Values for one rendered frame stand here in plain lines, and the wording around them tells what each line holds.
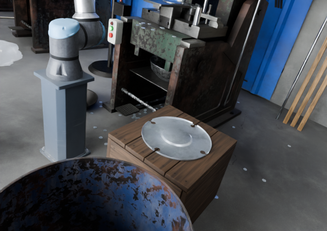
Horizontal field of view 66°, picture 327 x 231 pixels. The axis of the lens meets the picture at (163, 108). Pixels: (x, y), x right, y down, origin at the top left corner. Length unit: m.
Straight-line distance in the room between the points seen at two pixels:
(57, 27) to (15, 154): 0.70
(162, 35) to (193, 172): 0.80
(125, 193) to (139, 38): 1.02
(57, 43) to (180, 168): 0.68
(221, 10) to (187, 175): 1.10
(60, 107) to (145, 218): 0.64
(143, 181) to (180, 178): 0.20
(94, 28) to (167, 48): 0.42
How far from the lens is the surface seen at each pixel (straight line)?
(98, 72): 2.36
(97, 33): 1.21
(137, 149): 0.93
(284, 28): 2.52
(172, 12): 1.46
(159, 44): 1.44
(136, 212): 0.78
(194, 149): 1.00
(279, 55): 2.54
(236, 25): 1.69
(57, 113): 1.20
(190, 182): 0.86
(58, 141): 1.29
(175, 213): 0.65
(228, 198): 1.38
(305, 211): 1.56
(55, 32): 1.11
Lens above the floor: 0.93
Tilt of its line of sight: 29 degrees down
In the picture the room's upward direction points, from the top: 12 degrees clockwise
